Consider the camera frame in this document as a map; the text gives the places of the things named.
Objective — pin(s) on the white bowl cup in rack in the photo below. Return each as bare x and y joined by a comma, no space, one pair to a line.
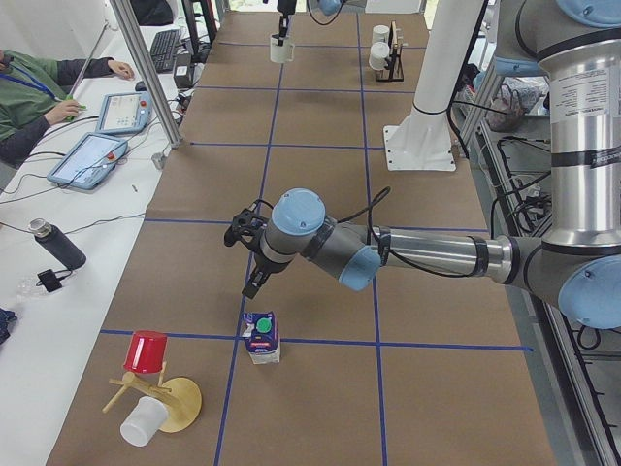
379,52

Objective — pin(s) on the black wire cup rack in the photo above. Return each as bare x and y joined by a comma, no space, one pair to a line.
393,71

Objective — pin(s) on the black water bottle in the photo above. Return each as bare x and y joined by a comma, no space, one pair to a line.
52,239

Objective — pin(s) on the blue teach pendant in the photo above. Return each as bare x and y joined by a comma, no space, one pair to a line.
124,113
88,162

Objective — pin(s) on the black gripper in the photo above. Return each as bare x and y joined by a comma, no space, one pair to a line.
265,266
285,7

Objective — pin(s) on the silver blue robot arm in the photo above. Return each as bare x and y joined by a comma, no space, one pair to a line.
575,265
322,13

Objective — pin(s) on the red plastic cup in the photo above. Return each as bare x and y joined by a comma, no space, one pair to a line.
145,354

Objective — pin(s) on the wooden cup tree stand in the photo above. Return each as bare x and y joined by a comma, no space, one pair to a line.
181,396

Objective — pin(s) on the person in green shirt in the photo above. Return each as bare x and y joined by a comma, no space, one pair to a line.
34,97

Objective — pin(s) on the blue teach pendant near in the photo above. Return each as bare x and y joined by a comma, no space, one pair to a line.
88,162

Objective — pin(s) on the blue teach pendant far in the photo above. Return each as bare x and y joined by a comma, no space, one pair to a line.
124,113

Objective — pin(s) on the blue white milk carton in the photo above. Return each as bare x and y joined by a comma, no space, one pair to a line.
261,337

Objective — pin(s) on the white pedestal column base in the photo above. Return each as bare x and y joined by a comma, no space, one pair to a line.
422,142

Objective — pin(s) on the black keyboard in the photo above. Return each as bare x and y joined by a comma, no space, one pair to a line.
163,50

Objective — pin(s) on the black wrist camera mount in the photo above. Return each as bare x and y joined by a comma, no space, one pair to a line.
247,227

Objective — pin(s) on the white plastic cup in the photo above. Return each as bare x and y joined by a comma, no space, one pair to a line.
144,421

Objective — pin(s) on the white mug grey inside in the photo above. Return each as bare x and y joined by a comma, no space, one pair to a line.
281,49

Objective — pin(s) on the aluminium frame post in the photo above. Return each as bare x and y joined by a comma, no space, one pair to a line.
138,49

